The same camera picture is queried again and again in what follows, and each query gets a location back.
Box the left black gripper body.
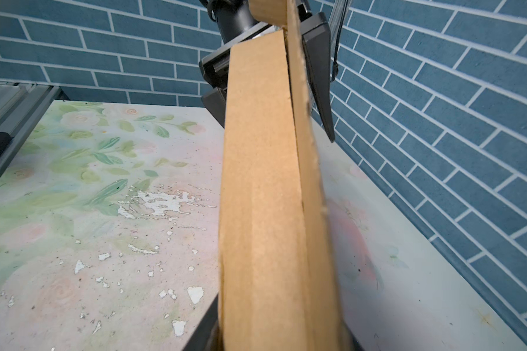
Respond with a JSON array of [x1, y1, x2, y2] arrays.
[[199, 1, 312, 88]]

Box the brown cardboard box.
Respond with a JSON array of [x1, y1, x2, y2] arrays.
[[218, 1, 352, 350]]

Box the aluminium front rail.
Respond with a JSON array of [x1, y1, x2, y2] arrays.
[[0, 81, 64, 178]]

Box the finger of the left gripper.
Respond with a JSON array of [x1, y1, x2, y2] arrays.
[[301, 13, 335, 143], [201, 87, 227, 128]]

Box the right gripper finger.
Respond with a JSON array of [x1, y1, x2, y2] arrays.
[[182, 295, 220, 351]]

